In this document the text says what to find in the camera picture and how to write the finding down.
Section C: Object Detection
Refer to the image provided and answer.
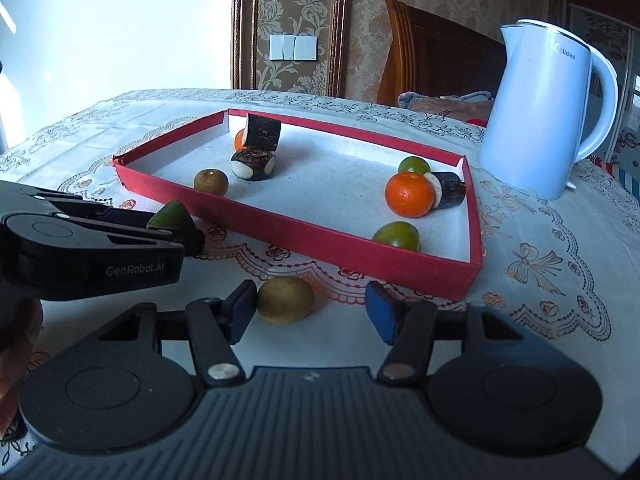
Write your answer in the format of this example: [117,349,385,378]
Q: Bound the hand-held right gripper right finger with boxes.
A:
[365,281,531,386]

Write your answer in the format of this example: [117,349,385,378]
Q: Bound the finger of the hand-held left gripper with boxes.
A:
[172,230,206,261]
[0,180,173,240]

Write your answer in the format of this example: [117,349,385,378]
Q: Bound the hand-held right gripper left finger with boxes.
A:
[97,280,258,387]

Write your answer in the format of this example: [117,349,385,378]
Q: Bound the green lime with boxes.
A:
[146,200,197,233]

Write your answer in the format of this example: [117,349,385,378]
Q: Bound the yellow round fruit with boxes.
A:
[256,276,316,325]

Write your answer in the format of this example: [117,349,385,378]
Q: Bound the brown longan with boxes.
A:
[194,168,230,195]

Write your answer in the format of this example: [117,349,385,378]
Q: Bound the green tomato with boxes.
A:
[371,221,421,253]
[398,156,431,177]

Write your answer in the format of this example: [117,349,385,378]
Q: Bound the red shallow box tray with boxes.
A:
[112,108,485,303]

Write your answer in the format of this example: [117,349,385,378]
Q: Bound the dark peeled water chestnut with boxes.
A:
[231,148,277,182]

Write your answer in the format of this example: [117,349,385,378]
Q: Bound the orange mandarin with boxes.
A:
[384,172,435,219]

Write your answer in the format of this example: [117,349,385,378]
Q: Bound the dark sugarcane piece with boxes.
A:
[424,171,467,210]
[244,112,282,151]

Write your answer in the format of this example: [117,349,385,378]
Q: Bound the person's left hand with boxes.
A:
[0,299,45,428]

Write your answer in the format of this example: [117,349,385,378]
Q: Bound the plush pink grey pillow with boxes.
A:
[397,91,496,128]

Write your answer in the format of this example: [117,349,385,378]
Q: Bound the light blue electric kettle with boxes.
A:
[479,19,620,202]

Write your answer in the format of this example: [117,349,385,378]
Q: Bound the colourful striped blanket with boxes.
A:
[590,155,640,201]

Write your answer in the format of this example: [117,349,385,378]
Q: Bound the wardrobe with floral sliding doors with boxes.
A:
[565,2,640,171]

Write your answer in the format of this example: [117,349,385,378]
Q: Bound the wooden wall moulding frame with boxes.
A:
[231,0,349,97]

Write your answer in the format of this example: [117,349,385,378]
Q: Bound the white wall light switch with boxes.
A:
[269,34,318,61]

